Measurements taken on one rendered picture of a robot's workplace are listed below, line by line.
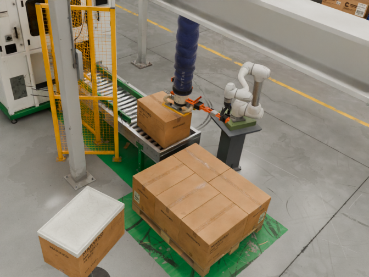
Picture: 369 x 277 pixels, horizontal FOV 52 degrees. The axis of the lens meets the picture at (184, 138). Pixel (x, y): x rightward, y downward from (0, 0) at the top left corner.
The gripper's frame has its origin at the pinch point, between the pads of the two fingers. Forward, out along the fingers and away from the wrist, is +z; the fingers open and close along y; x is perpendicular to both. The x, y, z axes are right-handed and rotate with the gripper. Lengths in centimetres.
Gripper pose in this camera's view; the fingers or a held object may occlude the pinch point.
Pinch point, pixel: (224, 117)
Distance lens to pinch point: 411.4
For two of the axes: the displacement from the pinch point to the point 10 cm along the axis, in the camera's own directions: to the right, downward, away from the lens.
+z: -0.9, 7.9, 6.1
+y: -6.2, 4.3, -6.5
